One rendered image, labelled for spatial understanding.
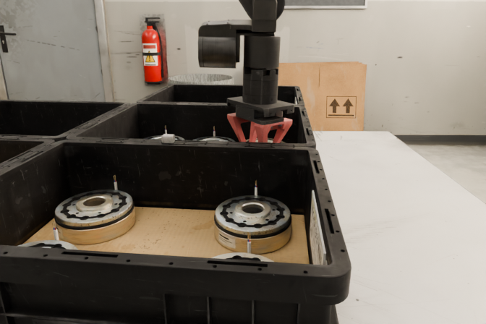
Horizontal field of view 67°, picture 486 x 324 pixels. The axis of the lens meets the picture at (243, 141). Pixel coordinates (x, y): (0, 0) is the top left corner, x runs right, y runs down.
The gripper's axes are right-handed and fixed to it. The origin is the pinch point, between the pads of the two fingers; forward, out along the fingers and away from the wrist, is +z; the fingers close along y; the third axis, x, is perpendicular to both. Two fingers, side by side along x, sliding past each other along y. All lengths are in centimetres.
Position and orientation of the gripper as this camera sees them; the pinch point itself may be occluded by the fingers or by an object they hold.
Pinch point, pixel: (257, 153)
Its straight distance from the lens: 63.3
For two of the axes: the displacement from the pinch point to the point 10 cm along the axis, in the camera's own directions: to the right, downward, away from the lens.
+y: 6.3, 2.4, -7.4
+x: 7.8, -1.7, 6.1
